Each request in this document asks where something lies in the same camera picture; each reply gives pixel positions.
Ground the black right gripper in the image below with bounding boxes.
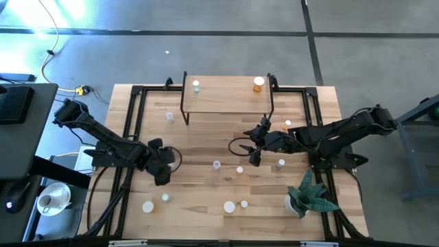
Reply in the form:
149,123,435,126
238,117,293,168

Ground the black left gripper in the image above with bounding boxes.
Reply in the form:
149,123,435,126
145,138,176,187

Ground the silver table clamp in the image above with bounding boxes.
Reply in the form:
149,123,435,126
300,241,340,247
108,239,148,247

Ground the green plant in white pot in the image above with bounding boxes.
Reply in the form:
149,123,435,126
283,168,341,220

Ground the white power box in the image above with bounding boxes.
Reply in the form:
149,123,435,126
73,145,99,176

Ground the black desk beam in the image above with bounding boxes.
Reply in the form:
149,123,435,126
30,156,92,189

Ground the white cup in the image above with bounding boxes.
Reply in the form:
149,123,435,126
36,193,58,210

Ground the dark grey side desk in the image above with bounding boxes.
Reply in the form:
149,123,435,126
0,82,59,181

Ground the black computer mouse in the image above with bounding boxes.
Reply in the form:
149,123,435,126
3,181,32,214

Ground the blue-grey metal cart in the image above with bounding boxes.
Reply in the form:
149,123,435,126
396,92,439,202

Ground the black flat desk device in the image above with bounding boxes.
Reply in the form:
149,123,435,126
0,85,35,125

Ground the black slim desk device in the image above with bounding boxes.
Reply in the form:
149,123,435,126
0,73,37,83

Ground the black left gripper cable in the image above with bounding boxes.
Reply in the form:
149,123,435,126
164,145,183,174

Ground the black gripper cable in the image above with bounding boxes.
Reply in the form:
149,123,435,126
164,145,183,174
227,136,275,158

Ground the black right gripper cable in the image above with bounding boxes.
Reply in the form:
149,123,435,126
227,136,275,158

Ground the wooden shelf with black frame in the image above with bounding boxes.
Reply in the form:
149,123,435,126
180,71,275,127

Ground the black metal rig frame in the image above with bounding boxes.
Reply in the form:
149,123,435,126
78,77,370,241

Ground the cream floor cable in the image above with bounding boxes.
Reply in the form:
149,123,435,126
36,0,85,93

